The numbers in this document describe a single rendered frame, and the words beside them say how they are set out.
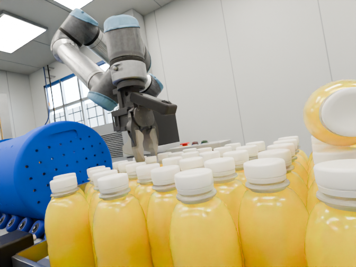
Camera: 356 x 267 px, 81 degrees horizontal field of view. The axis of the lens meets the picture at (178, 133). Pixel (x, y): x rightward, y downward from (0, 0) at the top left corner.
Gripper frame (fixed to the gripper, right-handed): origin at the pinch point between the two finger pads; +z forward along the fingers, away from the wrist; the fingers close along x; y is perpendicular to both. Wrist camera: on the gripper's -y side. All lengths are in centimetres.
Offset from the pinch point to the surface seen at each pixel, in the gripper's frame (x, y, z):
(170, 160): 9.1, -13.1, -0.5
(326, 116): 19.1, -36.3, -4.3
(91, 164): 0.2, 23.5, -0.5
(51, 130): 10.4, 23.5, -11.8
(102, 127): -132, 184, -32
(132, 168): 12.6, -6.9, -0.3
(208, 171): 21.8, -26.3, -0.8
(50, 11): -144, 279, -231
